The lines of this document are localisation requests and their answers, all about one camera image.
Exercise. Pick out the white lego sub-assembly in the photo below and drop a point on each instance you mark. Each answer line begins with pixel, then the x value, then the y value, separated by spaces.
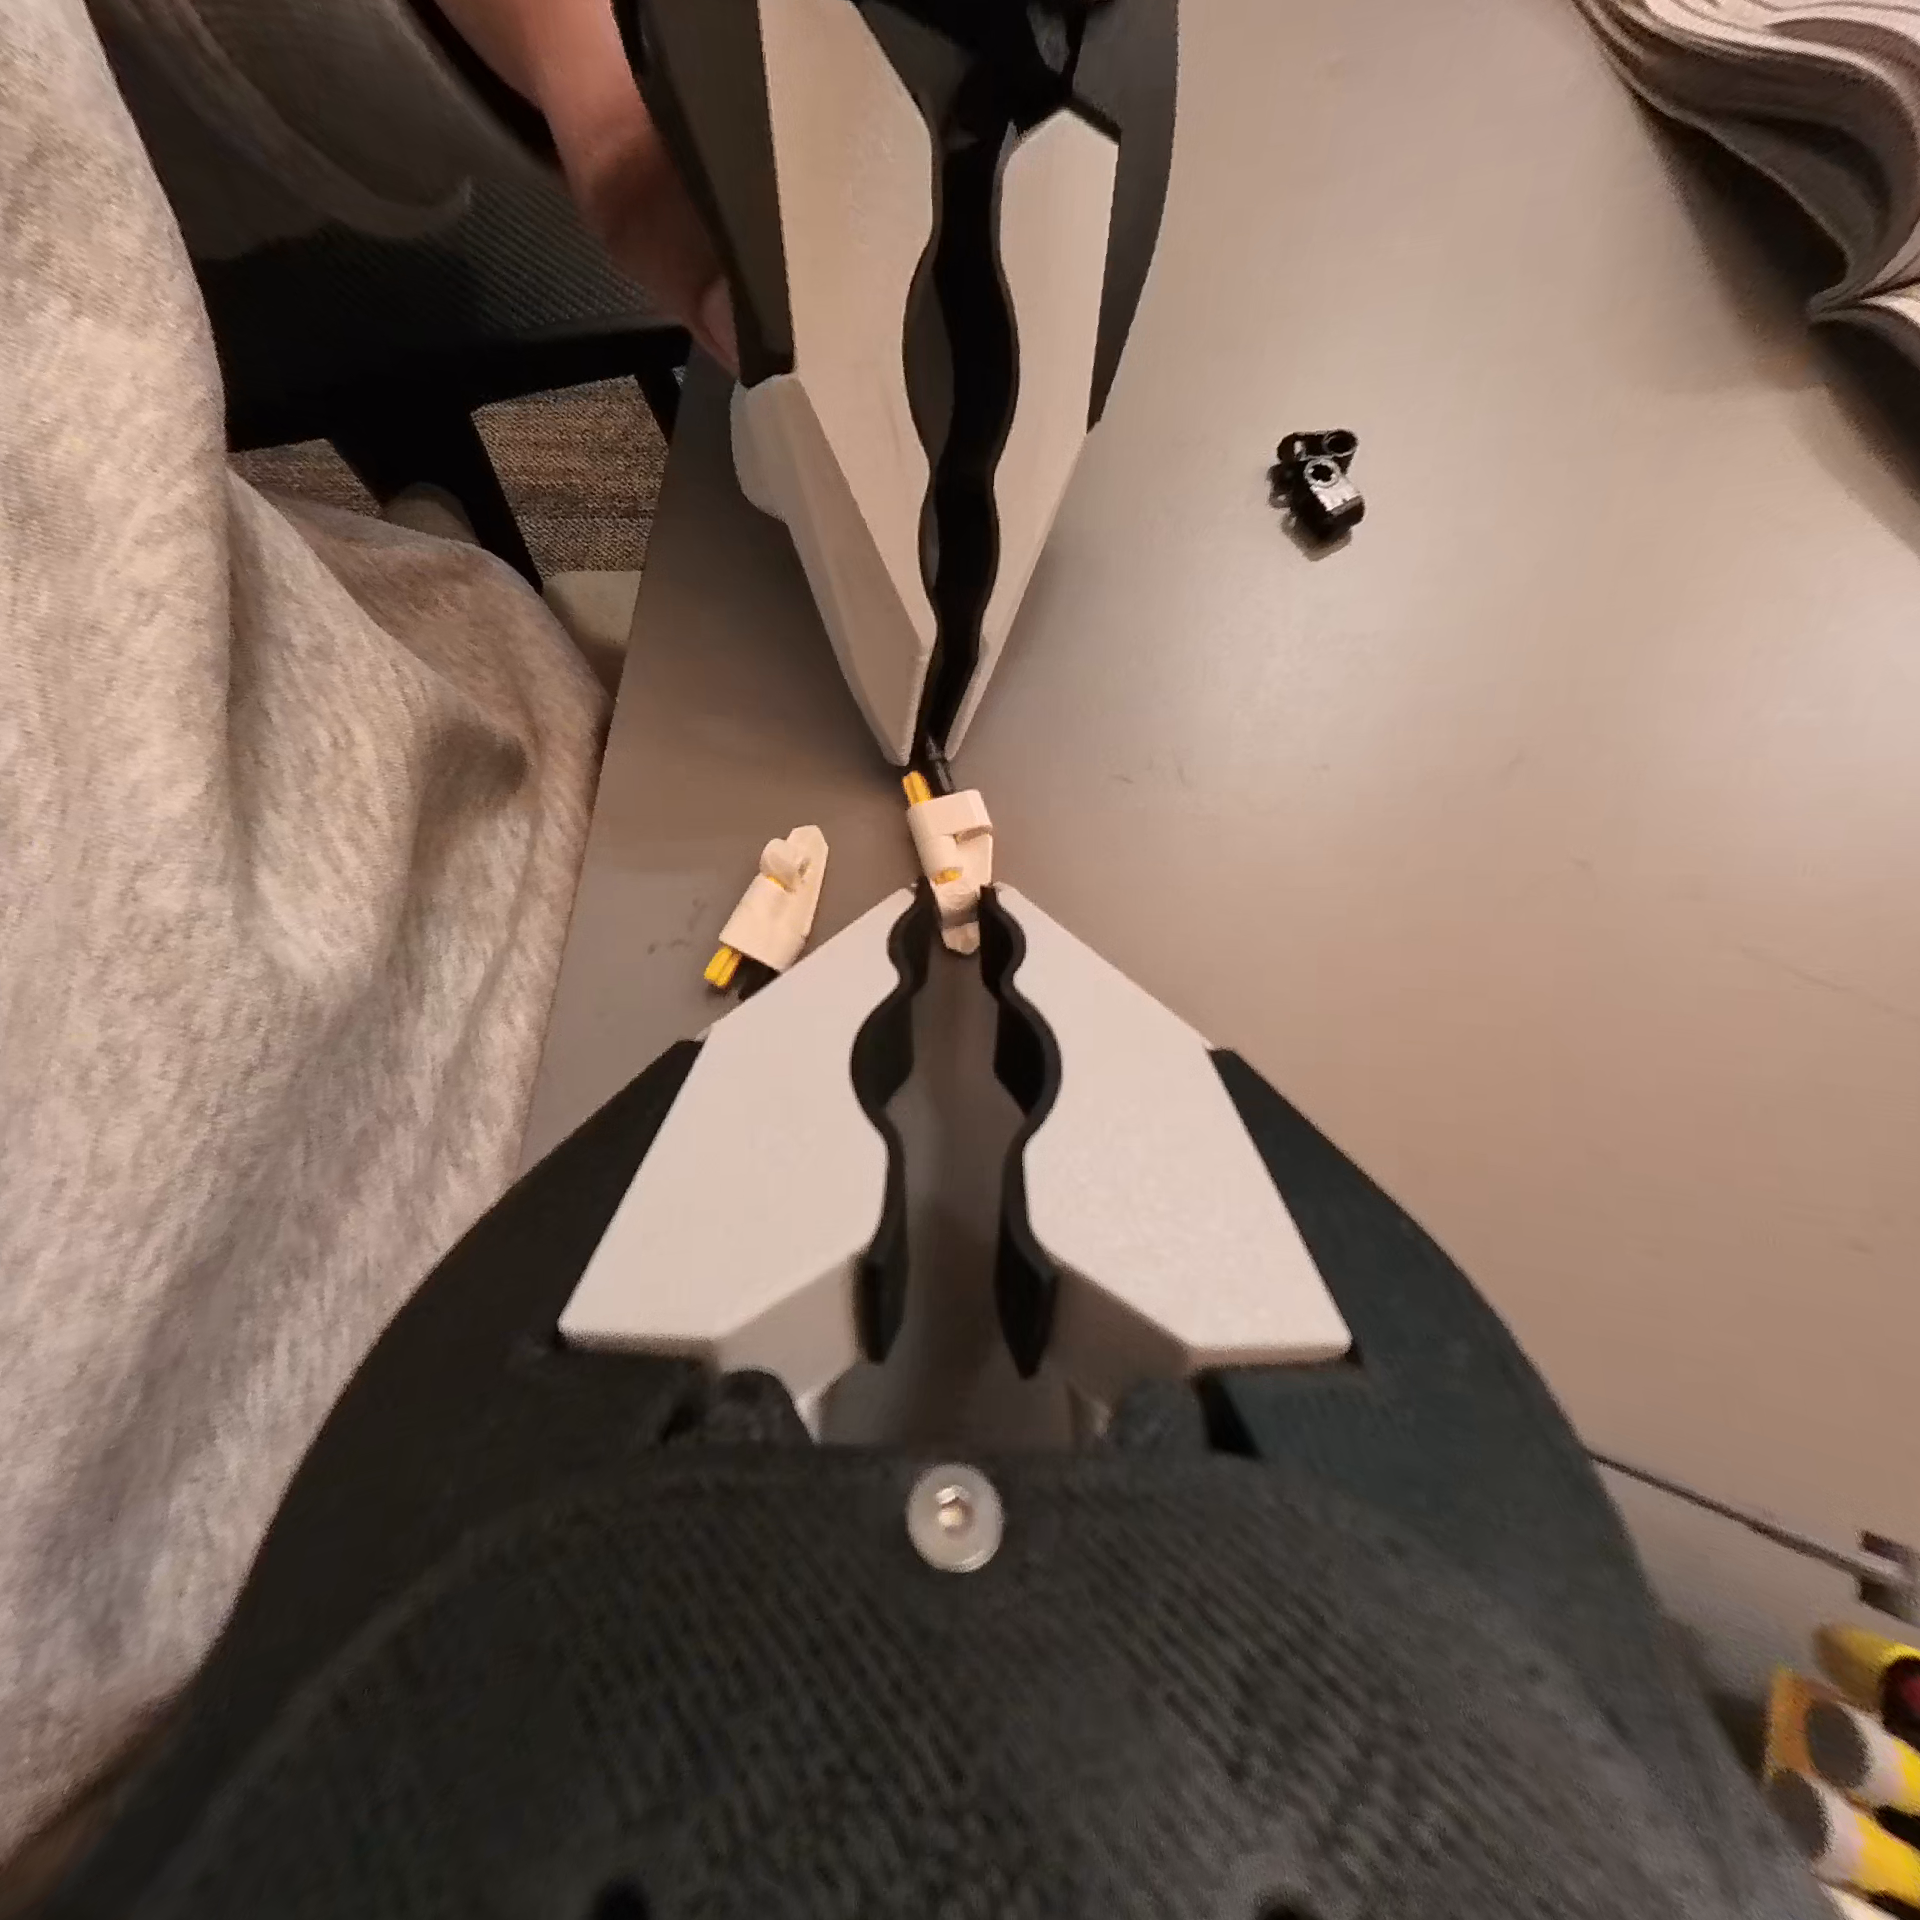
pixel 774 916

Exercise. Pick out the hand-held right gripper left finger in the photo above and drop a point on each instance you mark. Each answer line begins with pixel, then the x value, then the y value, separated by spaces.
pixel 722 1185

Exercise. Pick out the lego instruction booklet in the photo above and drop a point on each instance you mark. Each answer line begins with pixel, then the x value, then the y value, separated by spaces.
pixel 1799 149

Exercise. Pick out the black office chair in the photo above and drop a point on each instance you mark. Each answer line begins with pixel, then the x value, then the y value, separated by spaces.
pixel 375 346

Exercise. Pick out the black lego connector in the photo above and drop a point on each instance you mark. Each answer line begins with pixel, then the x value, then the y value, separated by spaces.
pixel 1335 510
pixel 1307 438

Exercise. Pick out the lego plane model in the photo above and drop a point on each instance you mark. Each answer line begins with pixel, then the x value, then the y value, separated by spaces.
pixel 1862 1757

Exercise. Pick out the white lego connector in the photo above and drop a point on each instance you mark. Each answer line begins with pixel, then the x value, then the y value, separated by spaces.
pixel 954 826

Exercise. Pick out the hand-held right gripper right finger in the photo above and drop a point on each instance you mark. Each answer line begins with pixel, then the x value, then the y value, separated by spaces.
pixel 1184 1201

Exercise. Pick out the person's left hand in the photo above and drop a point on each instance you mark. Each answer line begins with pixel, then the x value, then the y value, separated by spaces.
pixel 630 165

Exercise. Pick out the black lego pin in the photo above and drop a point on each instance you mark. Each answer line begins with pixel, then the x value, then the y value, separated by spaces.
pixel 938 768

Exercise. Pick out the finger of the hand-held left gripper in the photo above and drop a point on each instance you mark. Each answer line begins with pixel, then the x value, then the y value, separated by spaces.
pixel 1060 301
pixel 848 375

